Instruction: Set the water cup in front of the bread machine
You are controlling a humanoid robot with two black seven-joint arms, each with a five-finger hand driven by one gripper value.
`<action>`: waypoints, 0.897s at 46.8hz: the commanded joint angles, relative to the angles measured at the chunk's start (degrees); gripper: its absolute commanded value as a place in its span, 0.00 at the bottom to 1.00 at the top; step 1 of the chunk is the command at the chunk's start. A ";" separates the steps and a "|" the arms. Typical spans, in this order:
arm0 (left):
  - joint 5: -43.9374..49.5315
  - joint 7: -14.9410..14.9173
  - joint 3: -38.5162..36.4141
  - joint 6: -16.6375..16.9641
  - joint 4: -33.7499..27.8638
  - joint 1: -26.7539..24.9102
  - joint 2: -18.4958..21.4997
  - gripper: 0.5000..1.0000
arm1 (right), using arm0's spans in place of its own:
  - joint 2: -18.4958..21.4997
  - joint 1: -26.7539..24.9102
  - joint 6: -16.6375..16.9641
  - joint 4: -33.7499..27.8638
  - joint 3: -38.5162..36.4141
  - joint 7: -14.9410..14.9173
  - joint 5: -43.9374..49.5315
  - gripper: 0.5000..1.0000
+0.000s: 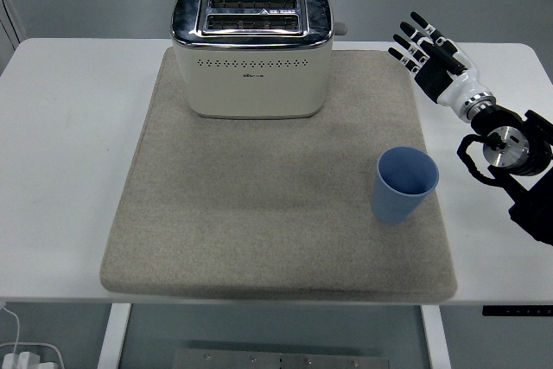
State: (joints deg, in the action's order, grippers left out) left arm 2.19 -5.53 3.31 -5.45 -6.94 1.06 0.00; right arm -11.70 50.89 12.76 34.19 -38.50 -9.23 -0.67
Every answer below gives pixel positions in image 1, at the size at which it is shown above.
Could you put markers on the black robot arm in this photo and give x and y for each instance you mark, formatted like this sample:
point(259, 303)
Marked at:
point(527, 157)

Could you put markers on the white table leg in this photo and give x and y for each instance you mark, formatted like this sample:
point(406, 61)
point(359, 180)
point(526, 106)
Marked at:
point(436, 339)
point(113, 334)

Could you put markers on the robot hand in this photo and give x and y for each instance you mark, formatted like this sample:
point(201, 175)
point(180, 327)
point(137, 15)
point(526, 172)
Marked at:
point(451, 84)

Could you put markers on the black table control panel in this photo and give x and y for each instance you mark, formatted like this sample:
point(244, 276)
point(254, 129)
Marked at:
point(518, 311)

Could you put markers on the white and chrome toaster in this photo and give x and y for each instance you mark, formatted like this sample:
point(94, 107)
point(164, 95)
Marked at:
point(255, 88)

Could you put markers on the grey metal plate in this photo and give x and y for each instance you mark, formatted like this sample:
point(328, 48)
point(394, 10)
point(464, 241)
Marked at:
point(281, 359)

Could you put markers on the white plug adapter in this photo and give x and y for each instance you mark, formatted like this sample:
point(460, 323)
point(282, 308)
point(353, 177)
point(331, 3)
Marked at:
point(23, 360)

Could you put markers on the blue plastic cup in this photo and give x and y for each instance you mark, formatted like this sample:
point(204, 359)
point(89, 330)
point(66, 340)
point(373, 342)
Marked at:
point(395, 205)

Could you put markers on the white power strip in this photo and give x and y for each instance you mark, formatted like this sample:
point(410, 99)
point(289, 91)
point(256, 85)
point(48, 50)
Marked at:
point(54, 354)

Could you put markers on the white frame object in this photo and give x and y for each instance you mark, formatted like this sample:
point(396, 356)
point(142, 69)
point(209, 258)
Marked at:
point(10, 19)

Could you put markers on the beige fabric mat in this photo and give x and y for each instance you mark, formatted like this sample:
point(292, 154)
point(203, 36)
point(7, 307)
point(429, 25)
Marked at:
point(259, 213)

